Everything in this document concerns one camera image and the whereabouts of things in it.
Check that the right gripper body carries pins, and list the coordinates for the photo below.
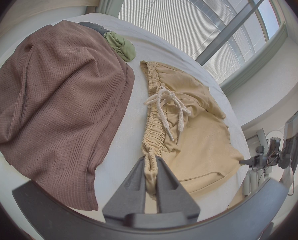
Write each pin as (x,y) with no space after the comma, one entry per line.
(257,161)

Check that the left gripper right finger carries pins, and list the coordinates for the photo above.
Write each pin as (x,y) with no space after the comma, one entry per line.
(176,204)

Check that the dark blue garment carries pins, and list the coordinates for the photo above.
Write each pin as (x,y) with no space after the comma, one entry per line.
(95,27)

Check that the green garment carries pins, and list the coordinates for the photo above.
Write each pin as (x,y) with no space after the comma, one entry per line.
(121,46)

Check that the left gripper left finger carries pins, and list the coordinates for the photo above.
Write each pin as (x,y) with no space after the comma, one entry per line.
(126,204)

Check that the tan shorts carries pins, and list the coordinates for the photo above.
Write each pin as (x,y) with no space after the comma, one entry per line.
(201,134)

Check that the brown garment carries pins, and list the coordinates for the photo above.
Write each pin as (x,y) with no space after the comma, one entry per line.
(58,96)

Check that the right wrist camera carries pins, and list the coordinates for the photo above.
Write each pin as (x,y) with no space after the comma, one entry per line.
(259,150)

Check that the window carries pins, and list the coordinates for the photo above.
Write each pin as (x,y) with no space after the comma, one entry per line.
(189,21)

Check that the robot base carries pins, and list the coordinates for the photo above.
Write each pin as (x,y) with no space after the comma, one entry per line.
(251,181)

